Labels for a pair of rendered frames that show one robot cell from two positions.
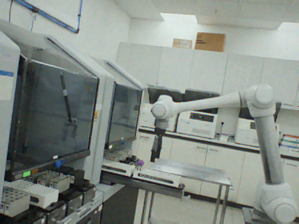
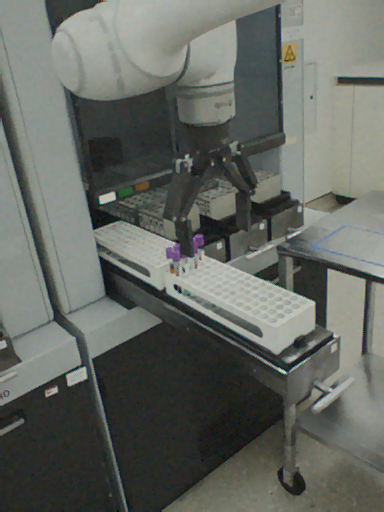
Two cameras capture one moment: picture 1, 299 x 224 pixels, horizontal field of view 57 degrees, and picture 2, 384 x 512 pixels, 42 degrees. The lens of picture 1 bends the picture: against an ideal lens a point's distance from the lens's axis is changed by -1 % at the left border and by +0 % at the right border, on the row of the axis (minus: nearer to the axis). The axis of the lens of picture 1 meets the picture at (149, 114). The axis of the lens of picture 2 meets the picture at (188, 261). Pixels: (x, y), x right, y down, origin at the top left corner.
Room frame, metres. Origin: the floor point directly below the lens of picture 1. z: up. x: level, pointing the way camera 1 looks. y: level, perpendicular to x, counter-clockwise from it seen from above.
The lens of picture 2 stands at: (1.13, -0.55, 1.31)
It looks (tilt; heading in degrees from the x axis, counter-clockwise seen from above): 26 degrees down; 40
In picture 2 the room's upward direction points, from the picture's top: 7 degrees counter-clockwise
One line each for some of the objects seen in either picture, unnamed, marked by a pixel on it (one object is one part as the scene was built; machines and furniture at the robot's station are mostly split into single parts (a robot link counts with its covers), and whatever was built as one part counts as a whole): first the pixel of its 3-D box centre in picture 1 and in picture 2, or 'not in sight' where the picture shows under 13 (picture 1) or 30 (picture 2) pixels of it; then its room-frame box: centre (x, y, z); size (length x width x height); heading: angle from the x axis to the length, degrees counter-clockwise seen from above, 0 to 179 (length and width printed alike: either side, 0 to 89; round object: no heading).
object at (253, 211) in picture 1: (265, 213); not in sight; (1.72, -0.82, 0.73); 0.22 x 0.18 x 0.06; 166
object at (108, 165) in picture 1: (112, 167); (139, 253); (1.86, 0.20, 0.83); 0.30 x 0.10 x 0.06; 76
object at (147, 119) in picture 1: (163, 108); not in sight; (4.44, -0.19, 1.22); 0.62 x 0.56 x 0.64; 164
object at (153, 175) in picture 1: (157, 177); (233, 300); (1.78, -0.11, 0.83); 0.30 x 0.10 x 0.06; 76
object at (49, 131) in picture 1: (21, 90); not in sight; (1.31, 0.62, 1.28); 0.61 x 0.51 x 0.63; 166
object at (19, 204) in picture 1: (17, 205); not in sight; (1.03, 0.45, 0.85); 0.12 x 0.02 x 0.06; 166
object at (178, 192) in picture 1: (135, 181); (190, 300); (1.81, 0.02, 0.78); 0.73 x 0.14 x 0.09; 76
